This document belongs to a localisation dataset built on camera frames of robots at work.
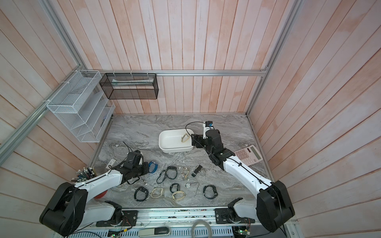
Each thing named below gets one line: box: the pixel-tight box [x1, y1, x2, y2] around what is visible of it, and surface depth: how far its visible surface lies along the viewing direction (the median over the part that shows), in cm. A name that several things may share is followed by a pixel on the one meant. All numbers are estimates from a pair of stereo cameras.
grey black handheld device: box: [138, 226, 172, 238], surface depth 71 cm
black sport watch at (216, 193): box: [202, 184, 218, 200], surface depth 81 cm
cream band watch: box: [150, 187, 164, 199], surface depth 83 cm
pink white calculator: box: [234, 144, 264, 166], surface depth 97 cm
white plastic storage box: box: [158, 128, 194, 154], surface depth 106 cm
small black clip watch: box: [191, 164, 203, 178], surface depth 92 cm
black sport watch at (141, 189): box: [133, 186, 149, 202], surface depth 81 cm
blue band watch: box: [148, 160, 159, 175], surface depth 90 cm
